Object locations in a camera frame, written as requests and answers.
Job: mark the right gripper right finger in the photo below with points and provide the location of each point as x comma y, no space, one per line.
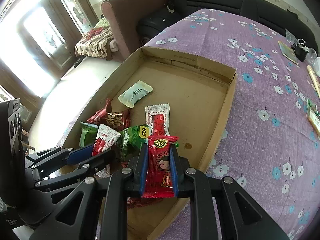
219,208

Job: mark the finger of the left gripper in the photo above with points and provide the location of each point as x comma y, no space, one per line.
79,155
97,165

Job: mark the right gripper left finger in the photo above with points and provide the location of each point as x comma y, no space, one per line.
87,208

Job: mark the white red snack packet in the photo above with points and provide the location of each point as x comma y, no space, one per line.
105,139

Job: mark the green pea packet with QR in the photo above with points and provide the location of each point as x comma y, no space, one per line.
88,134

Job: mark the green pea packet with logo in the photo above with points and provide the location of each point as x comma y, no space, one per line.
131,141

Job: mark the dark red gold-script packet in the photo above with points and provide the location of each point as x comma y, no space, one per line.
115,120

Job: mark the red cartoon girl packet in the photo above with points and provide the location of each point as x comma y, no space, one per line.
158,182

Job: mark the pale green white packet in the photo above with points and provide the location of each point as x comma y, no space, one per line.
133,94

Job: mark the yellow cake packet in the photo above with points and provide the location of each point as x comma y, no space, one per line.
314,120

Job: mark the green clear candy packet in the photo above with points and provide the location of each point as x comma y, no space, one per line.
311,105

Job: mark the purple floral tablecloth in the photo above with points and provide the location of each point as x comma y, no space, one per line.
268,146

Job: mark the floral cushion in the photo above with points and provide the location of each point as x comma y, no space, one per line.
96,43

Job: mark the shallow cardboard box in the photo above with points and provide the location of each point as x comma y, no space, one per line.
182,104

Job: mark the brown armchair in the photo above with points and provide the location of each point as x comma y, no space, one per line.
123,17

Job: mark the cream tube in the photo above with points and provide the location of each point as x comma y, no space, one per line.
314,79

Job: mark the clear plastic cup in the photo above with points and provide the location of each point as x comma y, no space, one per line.
311,56

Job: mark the olive notebook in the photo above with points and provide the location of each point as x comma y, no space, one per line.
288,52

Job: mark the white lid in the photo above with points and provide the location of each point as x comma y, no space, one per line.
316,66

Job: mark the black sofa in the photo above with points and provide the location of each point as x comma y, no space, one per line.
260,11

